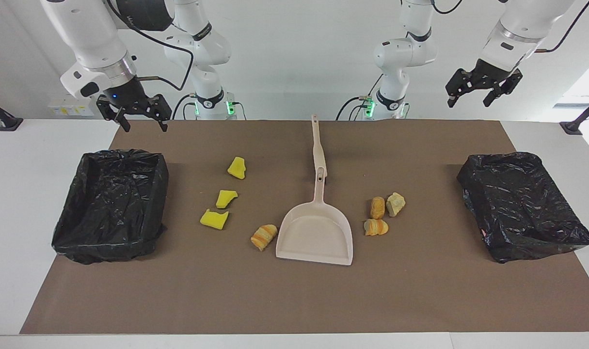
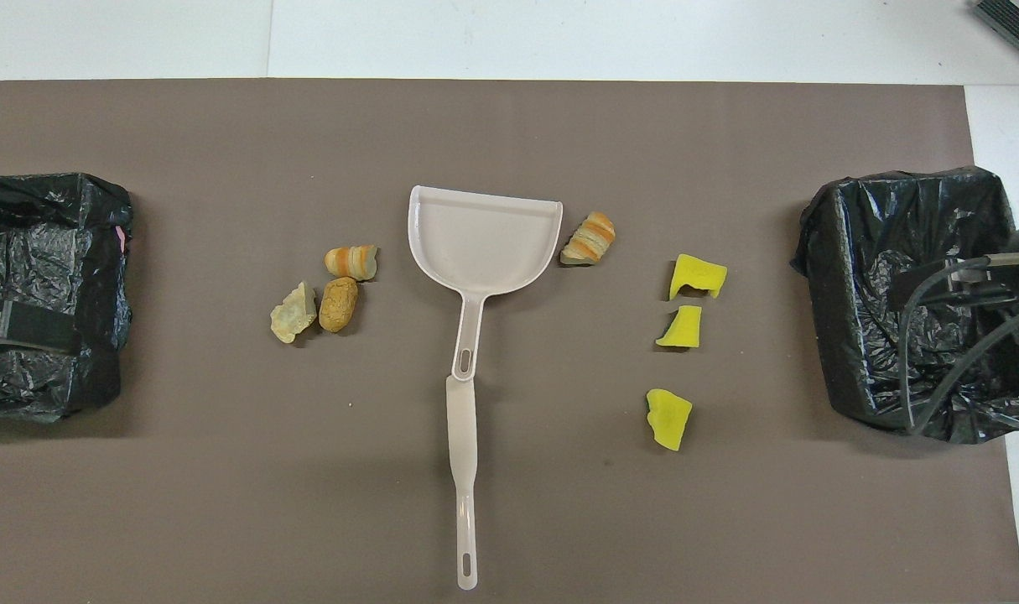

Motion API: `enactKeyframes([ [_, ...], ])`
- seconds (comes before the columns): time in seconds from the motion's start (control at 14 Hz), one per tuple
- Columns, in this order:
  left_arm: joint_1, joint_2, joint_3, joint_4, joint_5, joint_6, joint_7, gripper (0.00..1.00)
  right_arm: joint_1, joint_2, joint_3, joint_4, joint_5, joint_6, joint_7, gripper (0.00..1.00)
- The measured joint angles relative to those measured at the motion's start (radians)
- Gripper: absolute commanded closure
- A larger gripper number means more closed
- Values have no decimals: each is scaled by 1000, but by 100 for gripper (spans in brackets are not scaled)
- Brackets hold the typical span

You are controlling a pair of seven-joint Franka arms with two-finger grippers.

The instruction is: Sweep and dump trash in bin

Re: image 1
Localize yellow sponge piece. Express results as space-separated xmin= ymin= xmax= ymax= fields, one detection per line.
xmin=215 ymin=190 xmax=239 ymax=210
xmin=227 ymin=157 xmax=247 ymax=180
xmin=200 ymin=208 xmax=230 ymax=229

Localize striped croissant piece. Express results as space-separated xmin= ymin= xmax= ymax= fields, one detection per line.
xmin=251 ymin=224 xmax=278 ymax=252
xmin=364 ymin=219 xmax=389 ymax=237

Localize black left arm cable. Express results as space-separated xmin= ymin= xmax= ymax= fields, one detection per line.
xmin=534 ymin=0 xmax=589 ymax=53

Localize bin with black bag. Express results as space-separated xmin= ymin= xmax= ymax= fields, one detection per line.
xmin=52 ymin=149 xmax=170 ymax=265
xmin=457 ymin=152 xmax=589 ymax=264

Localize brown table mat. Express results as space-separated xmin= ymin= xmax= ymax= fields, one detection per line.
xmin=19 ymin=120 xmax=589 ymax=335

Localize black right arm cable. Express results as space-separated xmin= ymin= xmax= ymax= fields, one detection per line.
xmin=105 ymin=0 xmax=194 ymax=92

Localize pale bread chunk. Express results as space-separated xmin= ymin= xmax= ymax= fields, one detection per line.
xmin=386 ymin=192 xmax=406 ymax=217

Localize white wall socket box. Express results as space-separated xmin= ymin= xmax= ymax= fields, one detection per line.
xmin=48 ymin=98 xmax=94 ymax=117

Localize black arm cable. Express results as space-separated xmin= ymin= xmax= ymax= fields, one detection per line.
xmin=105 ymin=0 xmax=194 ymax=92
xmin=534 ymin=0 xmax=589 ymax=53

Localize beige plastic dustpan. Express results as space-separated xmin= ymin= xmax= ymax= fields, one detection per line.
xmin=275 ymin=167 xmax=354 ymax=266

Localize beige brush black bristles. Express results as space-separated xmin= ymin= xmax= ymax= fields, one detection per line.
xmin=311 ymin=114 xmax=328 ymax=185

